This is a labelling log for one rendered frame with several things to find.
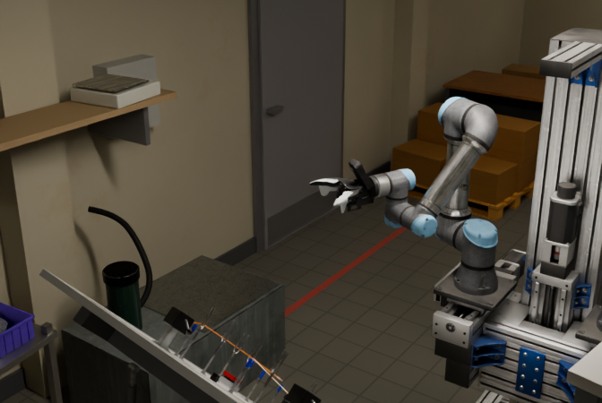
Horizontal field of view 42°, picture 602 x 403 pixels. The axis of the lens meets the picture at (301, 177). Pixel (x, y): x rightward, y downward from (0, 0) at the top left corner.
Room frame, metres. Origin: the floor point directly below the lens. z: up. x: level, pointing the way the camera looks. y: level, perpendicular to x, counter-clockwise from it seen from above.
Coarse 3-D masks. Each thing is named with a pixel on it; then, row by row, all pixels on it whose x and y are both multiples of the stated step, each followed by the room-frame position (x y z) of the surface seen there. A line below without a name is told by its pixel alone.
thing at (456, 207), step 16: (448, 112) 2.53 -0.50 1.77; (464, 112) 2.47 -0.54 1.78; (448, 128) 2.52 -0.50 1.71; (448, 144) 2.54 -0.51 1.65; (448, 160) 2.53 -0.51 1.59; (464, 192) 2.51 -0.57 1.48; (448, 208) 2.52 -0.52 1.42; (464, 208) 2.51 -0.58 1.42; (448, 224) 2.50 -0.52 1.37; (448, 240) 2.49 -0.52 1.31
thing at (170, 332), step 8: (168, 312) 1.56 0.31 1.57; (176, 312) 1.53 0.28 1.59; (168, 320) 1.53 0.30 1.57; (176, 320) 1.51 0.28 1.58; (184, 320) 1.52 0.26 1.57; (192, 320) 1.53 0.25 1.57; (168, 328) 1.53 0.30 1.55; (176, 328) 1.51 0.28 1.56; (184, 328) 1.52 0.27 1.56; (168, 336) 1.51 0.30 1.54; (160, 344) 1.50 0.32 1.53; (168, 344) 1.51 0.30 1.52
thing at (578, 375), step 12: (600, 348) 0.98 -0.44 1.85; (588, 360) 0.95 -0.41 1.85; (600, 360) 0.95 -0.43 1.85; (576, 372) 0.92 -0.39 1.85; (588, 372) 0.92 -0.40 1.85; (600, 372) 0.92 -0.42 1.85; (576, 384) 0.92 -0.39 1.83; (588, 384) 0.91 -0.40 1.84; (600, 384) 0.90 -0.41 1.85; (576, 396) 0.93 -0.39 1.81; (588, 396) 0.91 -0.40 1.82; (600, 396) 0.89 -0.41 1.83
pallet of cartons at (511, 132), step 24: (432, 120) 6.39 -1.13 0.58; (504, 120) 6.17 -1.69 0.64; (528, 120) 6.17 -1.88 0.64; (408, 144) 6.32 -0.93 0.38; (432, 144) 6.32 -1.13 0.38; (504, 144) 5.95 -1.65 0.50; (528, 144) 5.93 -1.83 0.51; (408, 168) 6.12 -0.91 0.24; (432, 168) 5.96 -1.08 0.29; (480, 168) 5.72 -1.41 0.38; (504, 168) 5.72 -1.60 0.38; (528, 168) 5.98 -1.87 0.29; (408, 192) 6.13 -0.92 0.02; (480, 192) 5.67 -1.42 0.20; (504, 192) 5.69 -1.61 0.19; (528, 192) 6.05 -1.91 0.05; (480, 216) 5.65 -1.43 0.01
